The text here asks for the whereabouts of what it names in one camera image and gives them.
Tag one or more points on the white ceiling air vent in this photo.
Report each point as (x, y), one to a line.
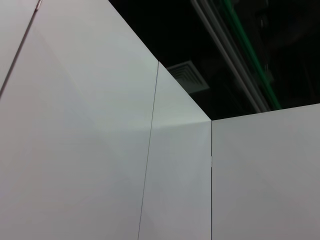
(186, 75)

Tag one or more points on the white ceiling pipe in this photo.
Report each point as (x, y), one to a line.
(240, 63)
(231, 63)

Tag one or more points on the green ceiling pipe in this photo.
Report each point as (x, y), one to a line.
(252, 53)

